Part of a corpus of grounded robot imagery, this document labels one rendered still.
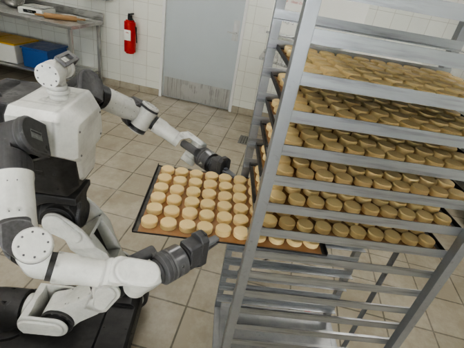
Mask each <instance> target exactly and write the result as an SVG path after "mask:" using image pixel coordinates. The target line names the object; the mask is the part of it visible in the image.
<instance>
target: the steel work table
mask: <svg viewBox="0 0 464 348"><path fill-rule="evenodd" d="M30 3H35V4H39V5H43V6H50V7H54V9H55V12H56V14H59V15H64V14H70V15H75V16H78V17H83V18H87V19H89V20H86V21H77V22H75V21H64V20H58V19H46V18H44V17H39V16H35V15H31V14H24V13H19V12H18V8H13V7H10V6H8V5H6V4H5V3H4V2H3V1H2V0H0V15H2V16H5V17H12V18H15V19H21V20H25V21H31V22H35V23H41V24H45V25H49V26H54V27H58V28H65V29H68V44H69V51H71V52H72V53H73V54H75V53H74V43H73V30H75V29H79V28H87V27H91V26H96V30H97V58H98V70H96V69H93V68H87V67H83V66H78V65H75V73H74V75H73V76H71V77H69V78H66V79H67V80H70V79H72V78H73V77H74V76H75V75H77V74H78V73H79V71H81V70H83V69H85V68H86V69H90V70H92V71H94V72H95V73H96V72H98V74H99V77H100V78H101V80H102V82H103V79H102V47H101V30H100V25H103V24H104V18H103V13H100V12H94V11H90V10H84V9H80V8H74V7H70V6H64V5H60V4H56V3H50V2H46V1H40V0H25V3H24V4H30ZM0 65H3V66H9V67H13V68H18V69H22V70H27V71H30V72H35V69H34V68H31V67H27V66H24V63H21V64H13V63H9V62H6V61H0Z"/></svg>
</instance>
